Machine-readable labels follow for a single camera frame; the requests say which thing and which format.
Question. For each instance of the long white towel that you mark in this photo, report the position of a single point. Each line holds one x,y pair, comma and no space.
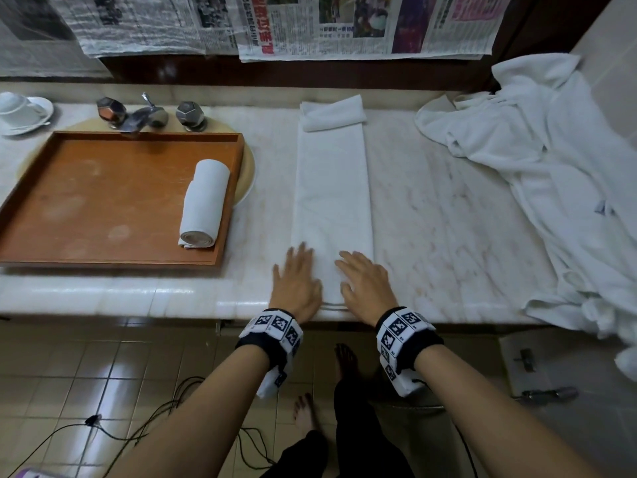
332,194

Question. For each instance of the left wrist marker band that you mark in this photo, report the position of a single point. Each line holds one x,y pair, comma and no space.
273,338

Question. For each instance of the person's right thumb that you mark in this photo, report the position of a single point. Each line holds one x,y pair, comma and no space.
346,294

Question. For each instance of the person's right forearm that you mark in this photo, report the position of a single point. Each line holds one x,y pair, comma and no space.
492,428

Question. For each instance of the white saucer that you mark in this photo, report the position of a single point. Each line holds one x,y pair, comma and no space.
37,119

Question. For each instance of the chrome pipe fitting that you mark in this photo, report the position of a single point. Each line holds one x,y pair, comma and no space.
550,394

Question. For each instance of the brown wooden tray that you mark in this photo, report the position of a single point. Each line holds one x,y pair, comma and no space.
109,199

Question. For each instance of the colourful newspaper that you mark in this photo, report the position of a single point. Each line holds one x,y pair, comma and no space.
358,24

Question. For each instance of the small metal bracket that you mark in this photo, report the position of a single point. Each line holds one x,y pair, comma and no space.
525,360

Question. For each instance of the person's left forearm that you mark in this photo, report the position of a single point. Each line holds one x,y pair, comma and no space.
199,423

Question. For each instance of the chrome faceted tap knob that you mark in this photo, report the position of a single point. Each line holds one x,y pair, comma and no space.
110,111
191,114

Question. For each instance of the person's leg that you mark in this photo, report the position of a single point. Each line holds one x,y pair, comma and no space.
306,443
361,428

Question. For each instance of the small folded white towel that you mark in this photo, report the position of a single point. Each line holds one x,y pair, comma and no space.
331,114

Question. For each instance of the person's left leg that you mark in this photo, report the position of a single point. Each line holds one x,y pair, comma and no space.
306,443

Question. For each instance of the person's right leg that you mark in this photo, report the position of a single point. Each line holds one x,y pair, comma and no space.
361,428

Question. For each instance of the grey crumpled newspaper sheet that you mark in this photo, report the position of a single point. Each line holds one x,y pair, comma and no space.
40,34

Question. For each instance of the right wrist marker band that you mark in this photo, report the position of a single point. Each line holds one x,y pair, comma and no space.
403,343

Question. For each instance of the white bathrobe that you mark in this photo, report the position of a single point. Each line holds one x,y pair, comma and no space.
557,184

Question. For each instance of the black and white newspaper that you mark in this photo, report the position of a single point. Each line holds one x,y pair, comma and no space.
144,22

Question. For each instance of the wrist marker band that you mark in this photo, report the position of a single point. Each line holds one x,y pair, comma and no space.
273,338
403,343

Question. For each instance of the white cup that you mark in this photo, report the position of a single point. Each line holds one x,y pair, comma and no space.
17,110

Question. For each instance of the person's left little finger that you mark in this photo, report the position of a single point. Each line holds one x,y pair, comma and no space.
278,278

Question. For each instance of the pink object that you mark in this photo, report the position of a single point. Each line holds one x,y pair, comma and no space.
37,473

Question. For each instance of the person's left hand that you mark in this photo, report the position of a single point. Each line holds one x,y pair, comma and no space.
296,286

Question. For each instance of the person's left thumb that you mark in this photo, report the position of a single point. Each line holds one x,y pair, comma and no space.
318,289

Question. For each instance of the person's right hand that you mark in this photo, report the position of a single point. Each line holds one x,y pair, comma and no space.
366,293

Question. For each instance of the chrome faucet spout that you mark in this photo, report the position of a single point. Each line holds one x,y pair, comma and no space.
142,118

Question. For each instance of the rolled white towel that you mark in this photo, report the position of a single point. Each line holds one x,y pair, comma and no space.
205,204

